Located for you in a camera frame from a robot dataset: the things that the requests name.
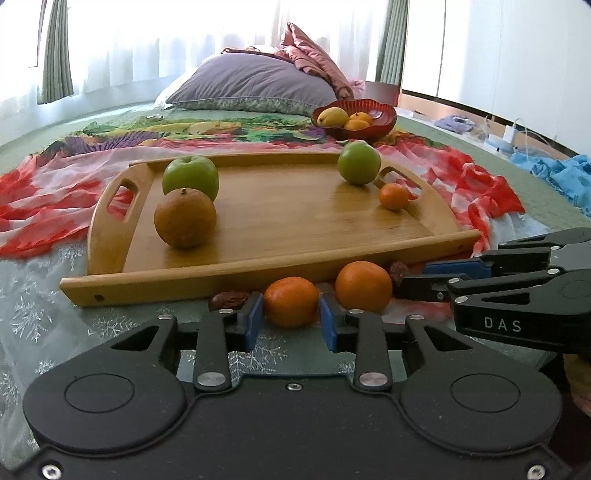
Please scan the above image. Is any blue cloth on floor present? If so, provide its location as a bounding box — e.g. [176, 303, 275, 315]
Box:
[510, 152, 591, 217]

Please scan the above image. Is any large green apple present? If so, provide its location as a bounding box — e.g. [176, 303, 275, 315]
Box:
[161, 155, 219, 202]

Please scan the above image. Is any green curtain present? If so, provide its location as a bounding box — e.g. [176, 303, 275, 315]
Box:
[376, 0, 409, 86]
[37, 0, 74, 105]

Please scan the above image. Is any front orange in bowl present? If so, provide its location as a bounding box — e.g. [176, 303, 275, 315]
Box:
[344, 120, 370, 132]

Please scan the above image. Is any lavender cloth on floor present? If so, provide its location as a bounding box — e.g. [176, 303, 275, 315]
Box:
[434, 115, 476, 135]

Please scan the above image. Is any white sheer curtain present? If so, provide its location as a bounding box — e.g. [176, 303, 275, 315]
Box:
[1, 1, 388, 120]

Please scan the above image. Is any red white scarf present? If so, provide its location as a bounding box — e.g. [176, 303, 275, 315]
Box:
[1, 136, 523, 258]

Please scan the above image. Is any white charger with cable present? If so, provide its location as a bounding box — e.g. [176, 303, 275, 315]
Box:
[482, 117, 554, 156]

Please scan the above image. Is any bamboo serving tray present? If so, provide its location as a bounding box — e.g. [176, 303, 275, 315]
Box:
[60, 150, 480, 307]

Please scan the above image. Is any brown date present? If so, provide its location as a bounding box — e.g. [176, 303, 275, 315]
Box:
[389, 261, 410, 286]
[208, 291, 250, 312]

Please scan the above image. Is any back orange in bowl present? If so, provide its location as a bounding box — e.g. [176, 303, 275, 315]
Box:
[349, 112, 374, 125]

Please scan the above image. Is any orange in bowl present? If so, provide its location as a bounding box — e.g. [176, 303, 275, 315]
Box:
[344, 120, 370, 132]
[349, 112, 374, 125]

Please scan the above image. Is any pink crumpled blanket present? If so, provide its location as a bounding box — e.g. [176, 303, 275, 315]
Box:
[221, 22, 366, 100]

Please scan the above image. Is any small green apple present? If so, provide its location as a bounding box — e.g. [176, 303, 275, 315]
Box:
[338, 140, 382, 185]

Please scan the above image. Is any yellow pear in bowl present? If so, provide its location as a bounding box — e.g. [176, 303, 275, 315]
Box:
[317, 106, 349, 128]

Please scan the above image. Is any green curtain left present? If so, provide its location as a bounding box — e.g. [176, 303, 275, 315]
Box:
[37, 0, 74, 105]

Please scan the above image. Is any green curtain right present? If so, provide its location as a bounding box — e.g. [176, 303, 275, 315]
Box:
[376, 0, 409, 86]

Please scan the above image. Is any purple pillow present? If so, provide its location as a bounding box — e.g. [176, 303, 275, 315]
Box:
[162, 53, 337, 116]

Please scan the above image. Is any large brownish orange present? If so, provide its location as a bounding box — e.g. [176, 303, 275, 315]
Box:
[153, 188, 217, 250]

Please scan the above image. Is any colourful floral scarf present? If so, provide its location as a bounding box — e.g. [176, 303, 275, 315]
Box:
[41, 115, 417, 156]

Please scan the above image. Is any red glass fruit bowl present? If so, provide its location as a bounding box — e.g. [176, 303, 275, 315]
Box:
[311, 99, 398, 144]

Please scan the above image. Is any small tangerine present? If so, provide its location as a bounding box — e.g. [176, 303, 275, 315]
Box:
[378, 183, 410, 211]

